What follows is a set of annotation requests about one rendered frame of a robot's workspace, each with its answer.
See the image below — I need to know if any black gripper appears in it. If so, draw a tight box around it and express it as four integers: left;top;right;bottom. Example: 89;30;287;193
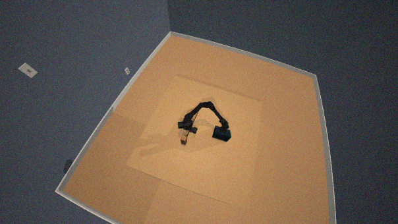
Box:
183;126;198;134

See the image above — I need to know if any brown wooden post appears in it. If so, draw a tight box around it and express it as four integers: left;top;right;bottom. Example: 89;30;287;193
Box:
181;135;187;145

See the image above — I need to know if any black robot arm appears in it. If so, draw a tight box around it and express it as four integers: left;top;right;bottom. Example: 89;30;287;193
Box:
178;101;230;134

